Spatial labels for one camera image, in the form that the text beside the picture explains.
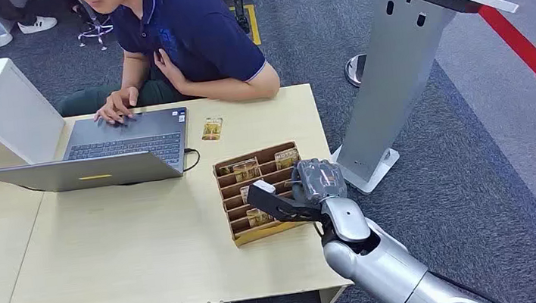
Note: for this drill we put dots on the chrome stanchion base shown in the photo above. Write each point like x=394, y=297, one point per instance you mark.
x=355, y=70

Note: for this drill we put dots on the black equipment stand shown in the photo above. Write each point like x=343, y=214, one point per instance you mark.
x=238, y=2

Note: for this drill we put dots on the grey kiosk stand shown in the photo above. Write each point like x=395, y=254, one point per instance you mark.
x=391, y=81

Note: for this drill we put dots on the chrome chair base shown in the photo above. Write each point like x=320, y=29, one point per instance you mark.
x=95, y=31

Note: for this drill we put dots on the brown slotted card holder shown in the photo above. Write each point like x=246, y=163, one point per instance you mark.
x=237, y=234

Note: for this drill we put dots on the person's right hand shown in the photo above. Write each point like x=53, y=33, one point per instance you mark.
x=116, y=105

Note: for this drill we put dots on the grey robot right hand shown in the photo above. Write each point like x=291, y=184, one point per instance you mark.
x=320, y=179

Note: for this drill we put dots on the grey open laptop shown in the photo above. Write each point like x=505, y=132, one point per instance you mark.
x=126, y=144

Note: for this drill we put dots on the gold hotel key card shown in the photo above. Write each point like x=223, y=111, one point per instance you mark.
x=287, y=158
x=245, y=194
x=259, y=217
x=212, y=128
x=247, y=170

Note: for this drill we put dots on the person's left hand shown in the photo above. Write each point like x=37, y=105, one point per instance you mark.
x=172, y=70

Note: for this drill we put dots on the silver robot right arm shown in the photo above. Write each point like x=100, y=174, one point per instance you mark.
x=387, y=268

